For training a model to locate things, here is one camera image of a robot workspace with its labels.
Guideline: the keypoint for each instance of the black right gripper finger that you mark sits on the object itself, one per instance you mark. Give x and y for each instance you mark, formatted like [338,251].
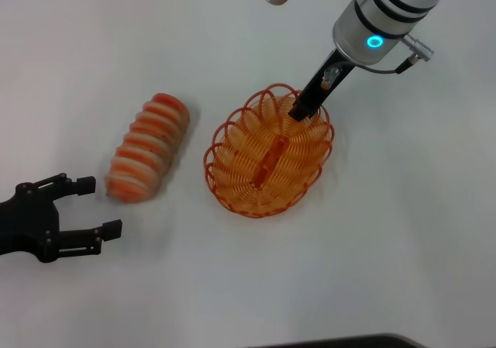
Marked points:
[312,113]
[298,113]

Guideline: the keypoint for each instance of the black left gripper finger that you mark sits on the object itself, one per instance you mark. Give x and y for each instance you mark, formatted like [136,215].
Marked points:
[81,239]
[66,185]

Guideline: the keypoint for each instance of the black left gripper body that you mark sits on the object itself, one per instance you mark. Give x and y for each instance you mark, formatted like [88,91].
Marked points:
[31,220]

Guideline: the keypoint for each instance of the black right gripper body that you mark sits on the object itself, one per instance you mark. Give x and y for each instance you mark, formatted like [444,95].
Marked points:
[317,88]

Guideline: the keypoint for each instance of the orange plastic woven basket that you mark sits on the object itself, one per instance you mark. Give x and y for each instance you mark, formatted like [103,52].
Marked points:
[267,162]

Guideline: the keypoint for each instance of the sliced sausage bread loaf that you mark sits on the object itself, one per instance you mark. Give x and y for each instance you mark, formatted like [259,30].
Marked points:
[149,146]

